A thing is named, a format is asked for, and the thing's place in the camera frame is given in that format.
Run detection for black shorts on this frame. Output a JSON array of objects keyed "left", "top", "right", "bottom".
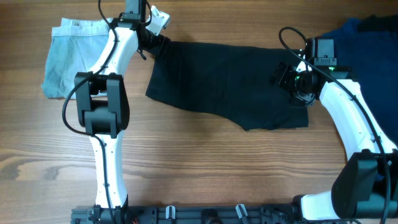
[{"left": 146, "top": 41, "right": 308, "bottom": 131}]

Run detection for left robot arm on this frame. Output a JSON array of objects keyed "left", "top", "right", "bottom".
[{"left": 72, "top": 1, "right": 170, "bottom": 223}]

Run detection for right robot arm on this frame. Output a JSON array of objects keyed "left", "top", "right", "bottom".
[{"left": 271, "top": 37, "right": 397, "bottom": 223}]

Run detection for folded light blue shorts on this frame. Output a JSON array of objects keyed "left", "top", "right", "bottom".
[{"left": 41, "top": 18, "right": 109, "bottom": 98}]

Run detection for blue t-shirt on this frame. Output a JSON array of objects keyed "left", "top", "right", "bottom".
[{"left": 323, "top": 18, "right": 397, "bottom": 144}]

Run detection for right black cable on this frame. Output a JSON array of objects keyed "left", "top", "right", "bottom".
[{"left": 278, "top": 26, "right": 392, "bottom": 224}]

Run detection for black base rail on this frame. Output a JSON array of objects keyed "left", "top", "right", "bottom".
[{"left": 70, "top": 203, "right": 299, "bottom": 224}]

